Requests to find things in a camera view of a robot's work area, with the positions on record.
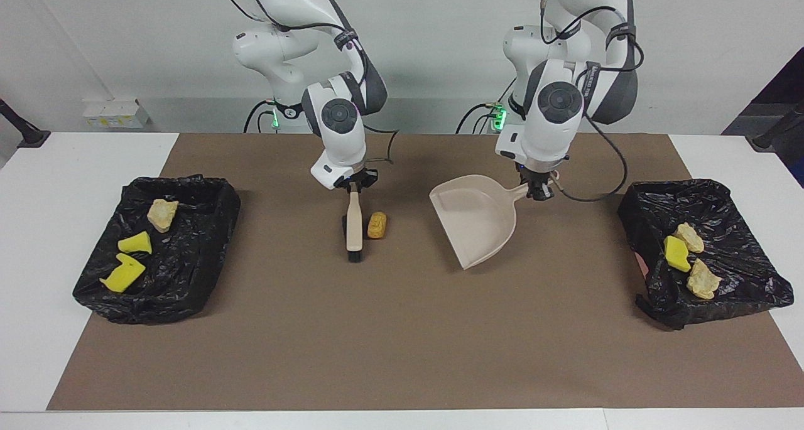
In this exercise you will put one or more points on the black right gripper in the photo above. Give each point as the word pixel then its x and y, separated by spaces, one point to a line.
pixel 355 179

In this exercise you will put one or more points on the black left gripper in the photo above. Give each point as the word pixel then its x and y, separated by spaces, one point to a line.
pixel 537 171

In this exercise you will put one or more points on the beige hand brush black bristles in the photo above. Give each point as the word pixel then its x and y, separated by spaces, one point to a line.
pixel 354 226

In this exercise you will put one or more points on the orange brown sponge lump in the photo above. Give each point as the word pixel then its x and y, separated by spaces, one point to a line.
pixel 377 225

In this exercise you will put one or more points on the beige plastic dustpan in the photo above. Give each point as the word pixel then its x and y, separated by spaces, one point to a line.
pixel 477 223

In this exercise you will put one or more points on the yellow sponge with green side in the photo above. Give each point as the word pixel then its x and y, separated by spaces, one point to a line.
pixel 676 254

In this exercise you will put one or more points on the beige crumbly foam chunk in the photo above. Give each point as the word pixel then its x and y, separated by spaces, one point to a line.
pixel 703 280
pixel 689 236

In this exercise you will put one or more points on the beige angular foam chunk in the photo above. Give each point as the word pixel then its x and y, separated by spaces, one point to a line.
pixel 162 214

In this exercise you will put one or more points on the small yellow sponge piece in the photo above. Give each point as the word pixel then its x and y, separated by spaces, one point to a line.
pixel 136 243

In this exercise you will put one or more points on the large yellow sponge piece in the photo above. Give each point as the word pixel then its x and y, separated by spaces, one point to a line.
pixel 124 274

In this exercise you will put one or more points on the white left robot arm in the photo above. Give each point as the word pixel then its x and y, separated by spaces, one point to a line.
pixel 553 122

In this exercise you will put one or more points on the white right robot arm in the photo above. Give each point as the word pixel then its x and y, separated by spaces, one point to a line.
pixel 339 135

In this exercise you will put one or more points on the black bag lined trash bin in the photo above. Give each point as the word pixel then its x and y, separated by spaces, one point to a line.
pixel 182 273

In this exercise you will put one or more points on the black bag lined pink bin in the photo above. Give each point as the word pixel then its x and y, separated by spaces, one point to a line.
pixel 741 260

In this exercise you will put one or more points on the brown table mat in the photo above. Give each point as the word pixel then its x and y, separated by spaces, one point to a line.
pixel 377 354

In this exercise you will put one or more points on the black stand foot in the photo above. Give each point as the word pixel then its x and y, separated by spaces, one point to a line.
pixel 776 132
pixel 22 128

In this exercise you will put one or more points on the white wall socket box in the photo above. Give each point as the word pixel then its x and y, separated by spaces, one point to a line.
pixel 116 113

